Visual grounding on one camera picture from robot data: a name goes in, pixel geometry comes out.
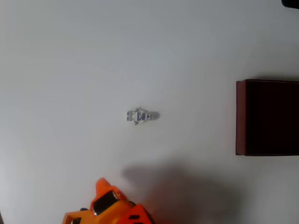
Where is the small white toy figure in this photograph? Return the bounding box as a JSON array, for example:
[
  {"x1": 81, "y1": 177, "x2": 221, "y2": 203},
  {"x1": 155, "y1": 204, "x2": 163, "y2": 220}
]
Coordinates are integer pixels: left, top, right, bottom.
[{"x1": 127, "y1": 107, "x2": 161, "y2": 126}]

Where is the orange camera mount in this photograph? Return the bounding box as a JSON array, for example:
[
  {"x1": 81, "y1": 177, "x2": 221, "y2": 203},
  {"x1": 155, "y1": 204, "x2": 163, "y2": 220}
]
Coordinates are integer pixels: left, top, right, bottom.
[{"x1": 62, "y1": 209, "x2": 91, "y2": 224}]

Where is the black rounded object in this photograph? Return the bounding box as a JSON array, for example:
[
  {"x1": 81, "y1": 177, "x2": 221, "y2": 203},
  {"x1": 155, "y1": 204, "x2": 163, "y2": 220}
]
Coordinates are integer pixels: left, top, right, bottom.
[{"x1": 281, "y1": 0, "x2": 299, "y2": 10}]

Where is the dark red box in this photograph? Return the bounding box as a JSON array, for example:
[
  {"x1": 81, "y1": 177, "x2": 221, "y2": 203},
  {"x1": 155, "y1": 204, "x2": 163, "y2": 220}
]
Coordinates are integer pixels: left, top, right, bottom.
[{"x1": 235, "y1": 79, "x2": 299, "y2": 157}]

